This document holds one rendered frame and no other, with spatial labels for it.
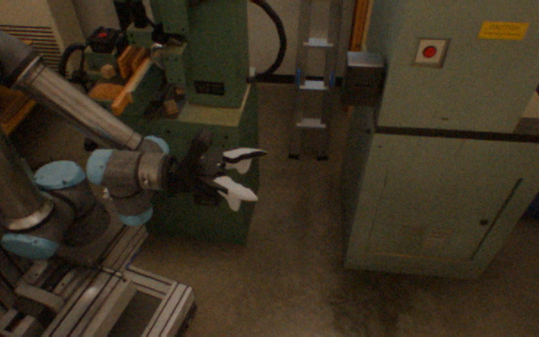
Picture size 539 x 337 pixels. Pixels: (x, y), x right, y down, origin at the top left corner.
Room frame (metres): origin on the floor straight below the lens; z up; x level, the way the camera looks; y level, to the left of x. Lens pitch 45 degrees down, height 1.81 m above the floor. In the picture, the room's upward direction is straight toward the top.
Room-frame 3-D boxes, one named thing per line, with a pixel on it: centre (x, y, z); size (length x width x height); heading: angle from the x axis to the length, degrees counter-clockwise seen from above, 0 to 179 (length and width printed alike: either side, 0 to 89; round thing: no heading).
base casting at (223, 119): (1.51, 0.37, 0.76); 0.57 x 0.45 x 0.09; 82
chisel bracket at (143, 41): (1.53, 0.48, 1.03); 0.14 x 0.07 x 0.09; 82
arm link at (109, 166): (0.60, 0.31, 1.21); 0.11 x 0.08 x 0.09; 84
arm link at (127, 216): (0.62, 0.30, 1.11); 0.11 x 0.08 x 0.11; 174
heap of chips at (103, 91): (1.33, 0.61, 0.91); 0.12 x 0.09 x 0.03; 82
